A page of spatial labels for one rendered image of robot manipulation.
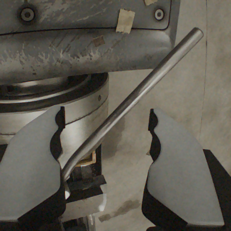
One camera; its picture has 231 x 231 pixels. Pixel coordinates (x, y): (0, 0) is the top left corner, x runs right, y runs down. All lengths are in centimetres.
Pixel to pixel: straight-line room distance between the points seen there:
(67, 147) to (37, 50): 16
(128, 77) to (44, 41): 155
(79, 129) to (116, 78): 141
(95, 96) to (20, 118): 12
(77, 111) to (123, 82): 147
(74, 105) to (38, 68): 8
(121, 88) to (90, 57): 152
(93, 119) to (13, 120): 13
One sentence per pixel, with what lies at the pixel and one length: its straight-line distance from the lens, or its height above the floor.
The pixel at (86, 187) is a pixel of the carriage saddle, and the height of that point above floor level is 92.
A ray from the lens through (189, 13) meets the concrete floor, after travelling 199.
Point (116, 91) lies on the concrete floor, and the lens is 174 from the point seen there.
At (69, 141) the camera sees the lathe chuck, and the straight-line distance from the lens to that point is 30.
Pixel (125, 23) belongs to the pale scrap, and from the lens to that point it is 23.
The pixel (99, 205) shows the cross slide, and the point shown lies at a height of 97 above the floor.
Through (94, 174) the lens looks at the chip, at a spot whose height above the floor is 54.
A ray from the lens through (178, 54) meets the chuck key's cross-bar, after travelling 17.
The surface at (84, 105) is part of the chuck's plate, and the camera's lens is 28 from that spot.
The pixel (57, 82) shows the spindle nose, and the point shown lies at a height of 118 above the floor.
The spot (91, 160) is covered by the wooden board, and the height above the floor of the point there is 90.
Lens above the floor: 146
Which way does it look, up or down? 52 degrees down
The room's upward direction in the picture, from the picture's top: 144 degrees clockwise
